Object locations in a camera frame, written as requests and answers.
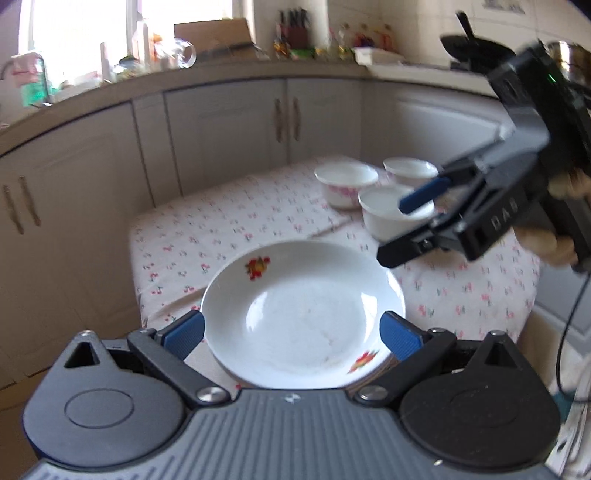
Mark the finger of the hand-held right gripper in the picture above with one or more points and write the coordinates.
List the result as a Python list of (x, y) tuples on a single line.
[(415, 247), (422, 196)]

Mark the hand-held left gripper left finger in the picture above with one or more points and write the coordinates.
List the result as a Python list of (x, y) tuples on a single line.
[(184, 332)]

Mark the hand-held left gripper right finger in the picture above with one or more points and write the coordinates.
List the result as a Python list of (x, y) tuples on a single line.
[(399, 334)]

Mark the white ceramic bowl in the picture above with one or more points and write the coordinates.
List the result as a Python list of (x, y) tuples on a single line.
[(388, 217), (408, 170)]

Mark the white bowl pink floral print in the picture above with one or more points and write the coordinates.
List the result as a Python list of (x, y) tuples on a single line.
[(346, 184)]

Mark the small white floral plate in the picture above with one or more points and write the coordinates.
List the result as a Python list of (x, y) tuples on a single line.
[(300, 314)]

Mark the person's right hand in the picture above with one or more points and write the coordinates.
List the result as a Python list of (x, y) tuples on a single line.
[(540, 244)]

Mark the cherry print tablecloth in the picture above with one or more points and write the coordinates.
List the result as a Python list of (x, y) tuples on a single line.
[(207, 221)]

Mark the black wok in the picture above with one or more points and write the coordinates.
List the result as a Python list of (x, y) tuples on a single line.
[(475, 50)]

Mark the white plastic container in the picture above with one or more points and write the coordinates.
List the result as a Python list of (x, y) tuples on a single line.
[(376, 55)]

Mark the white kitchen cabinets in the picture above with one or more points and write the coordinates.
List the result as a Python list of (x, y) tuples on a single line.
[(221, 129)]

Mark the knife block with knives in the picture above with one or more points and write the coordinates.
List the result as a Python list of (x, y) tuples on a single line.
[(293, 30)]

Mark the kitchen countertop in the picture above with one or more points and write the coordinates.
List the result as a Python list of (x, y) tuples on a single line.
[(207, 76)]

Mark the cardboard box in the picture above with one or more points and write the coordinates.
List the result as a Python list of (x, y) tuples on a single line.
[(217, 37)]

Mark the glass jug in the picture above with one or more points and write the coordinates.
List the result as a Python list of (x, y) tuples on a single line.
[(178, 53)]

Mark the metal kitchen faucet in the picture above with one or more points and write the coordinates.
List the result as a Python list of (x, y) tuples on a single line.
[(44, 78)]

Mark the pink dish cloth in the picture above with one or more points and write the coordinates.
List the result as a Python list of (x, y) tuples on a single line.
[(25, 69)]

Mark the kitchen window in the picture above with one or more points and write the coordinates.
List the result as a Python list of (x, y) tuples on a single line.
[(83, 27)]

